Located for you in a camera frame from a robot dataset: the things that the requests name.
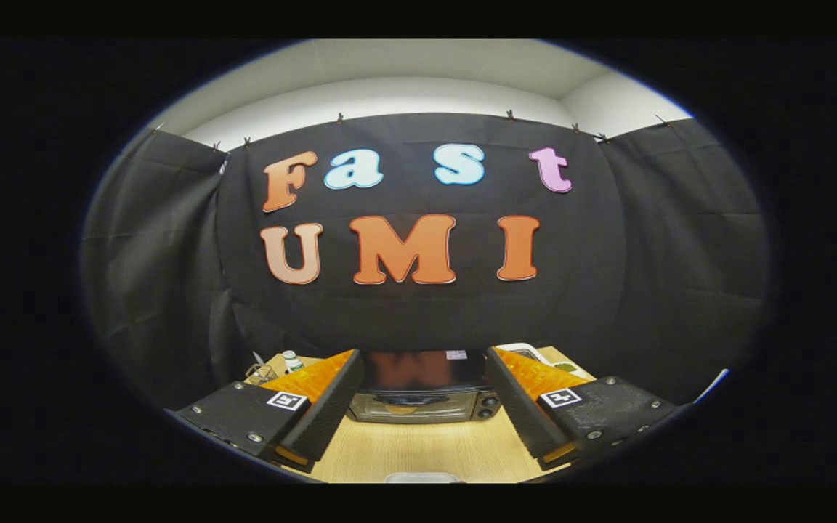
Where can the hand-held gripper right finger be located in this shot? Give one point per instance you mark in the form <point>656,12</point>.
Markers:
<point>519,412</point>

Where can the white bread toaster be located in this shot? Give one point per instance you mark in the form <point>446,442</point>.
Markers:
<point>535,351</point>

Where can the white green drink bottle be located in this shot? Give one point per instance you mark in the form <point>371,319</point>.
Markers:
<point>292,362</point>

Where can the white square plate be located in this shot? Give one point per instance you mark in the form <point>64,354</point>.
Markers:
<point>422,479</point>

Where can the black toaster oven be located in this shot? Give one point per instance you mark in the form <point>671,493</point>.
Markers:
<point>426,370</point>

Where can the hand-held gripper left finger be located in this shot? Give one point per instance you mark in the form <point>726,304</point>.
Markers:
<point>330,412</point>

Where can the golden sesame bagel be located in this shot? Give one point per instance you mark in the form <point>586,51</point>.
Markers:
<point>400,409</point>

